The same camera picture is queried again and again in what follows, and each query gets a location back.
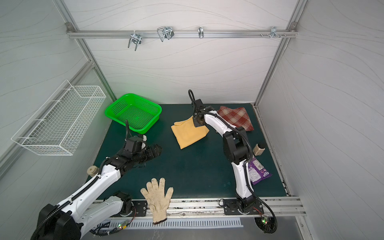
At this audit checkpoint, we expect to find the yellow tan skirt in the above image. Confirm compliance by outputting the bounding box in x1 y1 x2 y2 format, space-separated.
171 117 209 149

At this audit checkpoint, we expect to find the red plaid skirt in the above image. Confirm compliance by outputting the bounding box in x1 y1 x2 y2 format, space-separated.
218 106 254 132

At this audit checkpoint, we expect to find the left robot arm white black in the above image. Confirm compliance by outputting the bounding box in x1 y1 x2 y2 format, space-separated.
31 126 162 240

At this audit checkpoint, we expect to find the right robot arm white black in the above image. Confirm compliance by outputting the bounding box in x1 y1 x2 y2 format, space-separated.
188 90 259 214

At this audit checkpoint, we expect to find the green plastic basket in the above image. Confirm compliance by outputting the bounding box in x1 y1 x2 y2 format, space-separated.
105 94 163 134

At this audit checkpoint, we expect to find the small beige bottle left side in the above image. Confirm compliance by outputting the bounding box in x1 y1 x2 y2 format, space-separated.
87 166 99 178

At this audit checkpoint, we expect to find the white knit work glove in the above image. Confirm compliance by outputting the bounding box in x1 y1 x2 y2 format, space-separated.
141 178 174 225

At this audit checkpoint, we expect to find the small beige bottle black cap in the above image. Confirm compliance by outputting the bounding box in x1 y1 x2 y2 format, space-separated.
253 142 267 156

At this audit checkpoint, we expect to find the purple snack packet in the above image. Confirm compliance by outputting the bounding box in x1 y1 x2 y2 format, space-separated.
248 157 272 185

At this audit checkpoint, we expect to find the metal u-bolt hook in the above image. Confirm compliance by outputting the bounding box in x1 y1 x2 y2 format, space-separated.
157 26 175 42
128 32 142 51

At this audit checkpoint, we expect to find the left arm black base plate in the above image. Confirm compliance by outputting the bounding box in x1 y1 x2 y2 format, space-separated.
118 200 148 217

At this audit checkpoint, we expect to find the white wire basket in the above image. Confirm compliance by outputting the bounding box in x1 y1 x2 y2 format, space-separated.
11 80 106 156

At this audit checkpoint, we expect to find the left base cable bundle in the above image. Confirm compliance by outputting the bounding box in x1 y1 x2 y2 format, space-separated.
89 209 138 237

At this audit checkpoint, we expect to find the base cable bundle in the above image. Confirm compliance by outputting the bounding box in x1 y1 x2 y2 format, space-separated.
253 196 279 234
89 209 138 237

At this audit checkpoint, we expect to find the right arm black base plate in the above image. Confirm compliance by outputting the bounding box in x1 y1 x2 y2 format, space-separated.
219 199 264 216

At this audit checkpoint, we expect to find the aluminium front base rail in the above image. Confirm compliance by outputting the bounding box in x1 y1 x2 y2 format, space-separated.
59 196 308 221

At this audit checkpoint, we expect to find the right base cable bundle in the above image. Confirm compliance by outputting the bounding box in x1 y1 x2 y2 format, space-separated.
253 196 279 234

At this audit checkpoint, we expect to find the aluminium cross rail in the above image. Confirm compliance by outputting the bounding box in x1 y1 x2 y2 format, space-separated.
67 29 299 39

